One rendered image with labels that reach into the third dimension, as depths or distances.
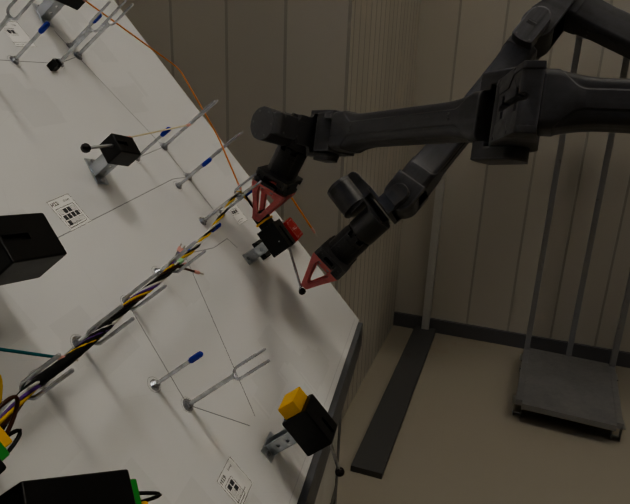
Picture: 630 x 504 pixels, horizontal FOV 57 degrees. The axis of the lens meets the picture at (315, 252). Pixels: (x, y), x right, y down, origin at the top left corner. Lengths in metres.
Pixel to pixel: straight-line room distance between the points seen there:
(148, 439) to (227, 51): 1.63
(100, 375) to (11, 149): 0.33
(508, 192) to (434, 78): 0.69
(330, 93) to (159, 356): 1.37
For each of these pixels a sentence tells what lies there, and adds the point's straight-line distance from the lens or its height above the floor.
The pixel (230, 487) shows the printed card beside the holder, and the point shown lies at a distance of 0.81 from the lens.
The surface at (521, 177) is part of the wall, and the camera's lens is 3.14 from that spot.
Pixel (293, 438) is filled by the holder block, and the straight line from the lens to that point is 0.86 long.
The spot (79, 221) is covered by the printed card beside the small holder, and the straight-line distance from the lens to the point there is 0.86.
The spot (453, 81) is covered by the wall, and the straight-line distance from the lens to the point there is 3.12.
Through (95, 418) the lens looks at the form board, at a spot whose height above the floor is 1.10.
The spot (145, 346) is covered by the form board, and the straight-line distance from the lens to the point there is 0.80.
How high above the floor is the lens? 1.48
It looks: 19 degrees down
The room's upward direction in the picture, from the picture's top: 2 degrees clockwise
